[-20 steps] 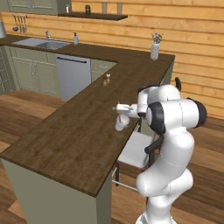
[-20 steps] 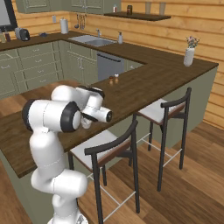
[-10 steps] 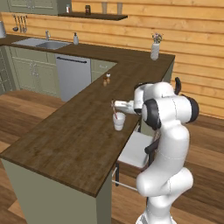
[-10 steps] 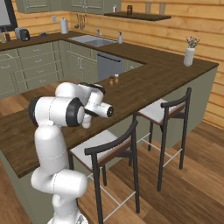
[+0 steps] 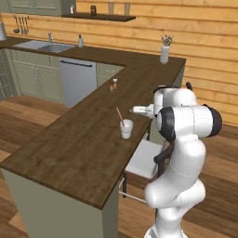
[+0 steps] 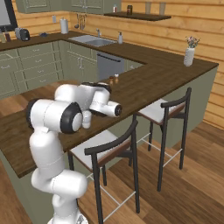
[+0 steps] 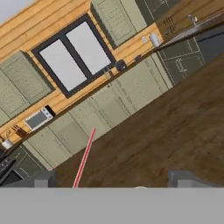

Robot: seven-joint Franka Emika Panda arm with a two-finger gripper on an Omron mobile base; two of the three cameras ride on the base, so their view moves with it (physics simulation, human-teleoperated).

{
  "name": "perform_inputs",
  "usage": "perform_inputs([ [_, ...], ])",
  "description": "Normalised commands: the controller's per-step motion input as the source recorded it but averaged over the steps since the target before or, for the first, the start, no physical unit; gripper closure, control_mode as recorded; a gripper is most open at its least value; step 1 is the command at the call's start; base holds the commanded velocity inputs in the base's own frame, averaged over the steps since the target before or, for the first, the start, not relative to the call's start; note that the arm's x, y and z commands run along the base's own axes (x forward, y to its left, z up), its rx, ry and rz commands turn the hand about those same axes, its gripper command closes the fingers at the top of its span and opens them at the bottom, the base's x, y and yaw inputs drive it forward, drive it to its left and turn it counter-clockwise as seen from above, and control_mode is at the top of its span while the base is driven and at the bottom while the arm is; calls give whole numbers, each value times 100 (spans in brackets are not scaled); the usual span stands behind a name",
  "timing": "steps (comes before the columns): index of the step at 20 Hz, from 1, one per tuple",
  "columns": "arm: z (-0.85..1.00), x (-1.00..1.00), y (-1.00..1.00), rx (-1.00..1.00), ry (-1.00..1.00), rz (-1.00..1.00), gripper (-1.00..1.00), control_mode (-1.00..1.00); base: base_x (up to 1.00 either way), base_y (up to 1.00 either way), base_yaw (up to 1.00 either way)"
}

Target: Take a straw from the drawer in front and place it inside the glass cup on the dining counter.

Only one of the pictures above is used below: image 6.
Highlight glass cup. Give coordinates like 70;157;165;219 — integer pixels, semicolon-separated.
81;111;93;130

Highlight green drawer cupboard run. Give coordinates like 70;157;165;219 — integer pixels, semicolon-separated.
0;40;64;101

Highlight black bar stool white seat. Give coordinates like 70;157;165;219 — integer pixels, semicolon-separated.
67;118;141;224
136;87;193;193

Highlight grey dishwasher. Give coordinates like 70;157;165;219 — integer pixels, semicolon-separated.
96;51;127;82

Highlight green sink cupboard run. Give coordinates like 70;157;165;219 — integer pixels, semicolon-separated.
58;40;99;84

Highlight steel sink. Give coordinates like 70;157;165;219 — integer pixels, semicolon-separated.
67;34;117;48

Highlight white vase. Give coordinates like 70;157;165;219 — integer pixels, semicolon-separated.
183;47;196;67

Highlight hanging kitchen utensils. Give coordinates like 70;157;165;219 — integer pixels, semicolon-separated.
73;13;88;32

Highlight white paper towel roll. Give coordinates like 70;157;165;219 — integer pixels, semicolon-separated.
59;17;69;35

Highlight pink flower bunch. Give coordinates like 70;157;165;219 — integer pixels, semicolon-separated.
185;35;201;50

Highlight green upper cupboards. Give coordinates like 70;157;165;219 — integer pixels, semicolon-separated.
15;0;123;16

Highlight dark bottle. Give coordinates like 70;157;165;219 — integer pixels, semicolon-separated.
3;26;12;43

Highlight black framed window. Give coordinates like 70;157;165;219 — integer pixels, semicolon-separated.
0;0;18;32

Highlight dark wooden wall shelf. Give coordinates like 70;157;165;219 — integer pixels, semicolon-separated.
103;10;172;22

